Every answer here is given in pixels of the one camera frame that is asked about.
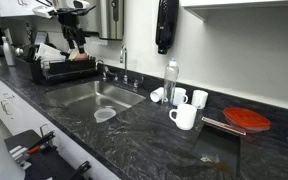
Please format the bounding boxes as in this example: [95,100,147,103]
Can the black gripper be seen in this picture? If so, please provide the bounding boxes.
[56,7,87,55]

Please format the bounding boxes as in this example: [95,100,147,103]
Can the white plastic bowl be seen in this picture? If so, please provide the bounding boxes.
[93,106,118,124]

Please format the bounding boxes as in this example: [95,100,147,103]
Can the pink bowl in rack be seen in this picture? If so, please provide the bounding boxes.
[67,47,89,62]

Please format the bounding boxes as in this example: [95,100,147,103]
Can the chrome sink faucet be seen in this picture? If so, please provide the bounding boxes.
[118,44,130,85]

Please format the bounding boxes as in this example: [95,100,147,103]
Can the stainless steel sink basin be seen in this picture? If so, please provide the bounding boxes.
[45,79,147,124]

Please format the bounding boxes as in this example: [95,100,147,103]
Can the white dishes in rack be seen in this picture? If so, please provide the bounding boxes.
[34,42,67,64]

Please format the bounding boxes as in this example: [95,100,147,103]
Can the black dish rack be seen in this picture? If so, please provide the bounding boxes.
[28,53,99,85]

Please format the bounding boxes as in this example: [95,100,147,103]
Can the stainless paper towel dispenser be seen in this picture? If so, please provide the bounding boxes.
[79,0,125,41]

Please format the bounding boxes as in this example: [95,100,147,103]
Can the white insulated bottle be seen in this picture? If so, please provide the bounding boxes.
[1,35,16,67]

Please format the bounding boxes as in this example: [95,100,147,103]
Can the white upper cabinets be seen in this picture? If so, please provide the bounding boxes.
[0,0,42,18]

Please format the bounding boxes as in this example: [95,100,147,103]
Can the white mug lying sideways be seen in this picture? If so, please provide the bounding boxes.
[149,86,167,104]

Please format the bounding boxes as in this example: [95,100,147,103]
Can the clear plastic water bottle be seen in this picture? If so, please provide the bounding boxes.
[162,57,180,105]

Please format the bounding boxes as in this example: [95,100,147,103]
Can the black tool cart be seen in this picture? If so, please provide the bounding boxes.
[3,129,93,180]

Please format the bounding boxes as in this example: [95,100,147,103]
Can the large white mug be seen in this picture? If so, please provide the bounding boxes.
[168,103,198,131]

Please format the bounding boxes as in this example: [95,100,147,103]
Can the black rectangular tray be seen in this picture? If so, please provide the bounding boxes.
[191,122,242,178]

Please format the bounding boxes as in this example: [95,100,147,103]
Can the white wall outlet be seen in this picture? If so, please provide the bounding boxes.
[91,39,109,47]

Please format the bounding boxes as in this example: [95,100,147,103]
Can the chrome faucet handle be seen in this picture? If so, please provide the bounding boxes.
[131,75,145,90]

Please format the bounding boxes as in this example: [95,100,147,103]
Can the black wall soap dispenser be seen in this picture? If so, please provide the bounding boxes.
[155,0,180,55]

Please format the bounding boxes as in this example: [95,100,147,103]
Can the metal drawer handle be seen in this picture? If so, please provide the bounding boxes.
[0,99,14,117]

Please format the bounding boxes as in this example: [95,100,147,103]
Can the white wall shelf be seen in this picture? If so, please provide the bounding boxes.
[180,0,288,23]

